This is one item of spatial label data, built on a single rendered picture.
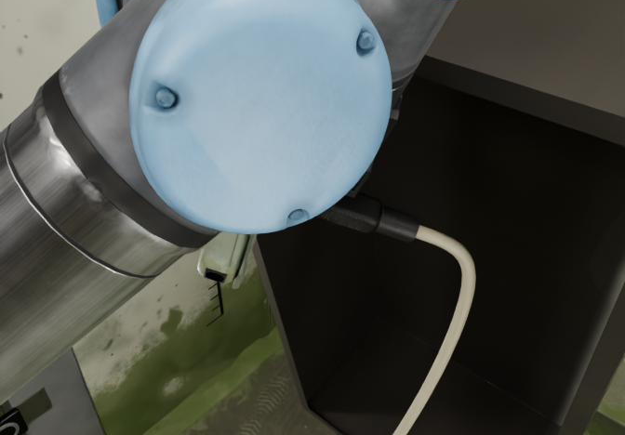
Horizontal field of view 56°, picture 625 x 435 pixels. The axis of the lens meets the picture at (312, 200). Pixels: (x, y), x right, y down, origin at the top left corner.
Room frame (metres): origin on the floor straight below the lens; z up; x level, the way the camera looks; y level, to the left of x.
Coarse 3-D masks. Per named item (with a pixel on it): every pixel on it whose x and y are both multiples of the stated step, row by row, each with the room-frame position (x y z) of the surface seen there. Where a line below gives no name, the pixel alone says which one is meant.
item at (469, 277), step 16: (432, 240) 0.49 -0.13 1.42; (448, 240) 0.49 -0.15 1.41; (464, 256) 0.49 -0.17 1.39; (464, 272) 0.48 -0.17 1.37; (464, 288) 0.48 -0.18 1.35; (464, 304) 0.48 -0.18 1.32; (464, 320) 0.48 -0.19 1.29; (448, 336) 0.48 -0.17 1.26; (448, 352) 0.48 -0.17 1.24; (432, 368) 0.48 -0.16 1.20; (432, 384) 0.48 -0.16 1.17; (416, 400) 0.48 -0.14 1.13; (416, 416) 0.48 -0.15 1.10; (400, 432) 0.48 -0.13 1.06
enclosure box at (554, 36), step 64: (512, 0) 0.56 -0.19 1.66; (576, 0) 0.54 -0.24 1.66; (448, 64) 0.47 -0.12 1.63; (512, 64) 0.45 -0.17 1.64; (576, 64) 0.44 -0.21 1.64; (448, 128) 0.92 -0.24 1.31; (512, 128) 0.83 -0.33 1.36; (576, 128) 0.40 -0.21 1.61; (384, 192) 1.06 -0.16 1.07; (448, 192) 0.94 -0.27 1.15; (512, 192) 0.84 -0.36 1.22; (576, 192) 0.77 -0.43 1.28; (256, 256) 0.80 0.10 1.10; (320, 256) 0.96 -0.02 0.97; (384, 256) 1.10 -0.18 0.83; (448, 256) 0.96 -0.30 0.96; (512, 256) 0.86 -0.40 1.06; (576, 256) 0.77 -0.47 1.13; (320, 320) 0.96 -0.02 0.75; (384, 320) 1.15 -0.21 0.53; (448, 320) 1.00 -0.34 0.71; (512, 320) 0.87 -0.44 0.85; (576, 320) 0.78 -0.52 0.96; (320, 384) 0.97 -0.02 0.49; (384, 384) 0.96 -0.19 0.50; (448, 384) 0.94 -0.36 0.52; (512, 384) 0.89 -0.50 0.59; (576, 384) 0.78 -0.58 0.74
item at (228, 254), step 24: (360, 192) 0.51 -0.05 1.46; (336, 216) 0.49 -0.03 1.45; (360, 216) 0.49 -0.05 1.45; (384, 216) 0.49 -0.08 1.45; (408, 216) 0.50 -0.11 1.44; (216, 240) 0.42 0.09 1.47; (240, 240) 0.43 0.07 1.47; (408, 240) 0.49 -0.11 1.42; (216, 264) 0.41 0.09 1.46; (240, 264) 0.41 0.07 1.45
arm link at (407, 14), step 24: (360, 0) 0.33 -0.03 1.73; (384, 0) 0.33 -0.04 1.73; (408, 0) 0.33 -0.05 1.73; (432, 0) 0.33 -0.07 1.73; (456, 0) 0.35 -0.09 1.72; (384, 24) 0.34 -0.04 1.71; (408, 24) 0.34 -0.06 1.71; (432, 24) 0.35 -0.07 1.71; (408, 48) 0.35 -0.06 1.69; (408, 72) 0.38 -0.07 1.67
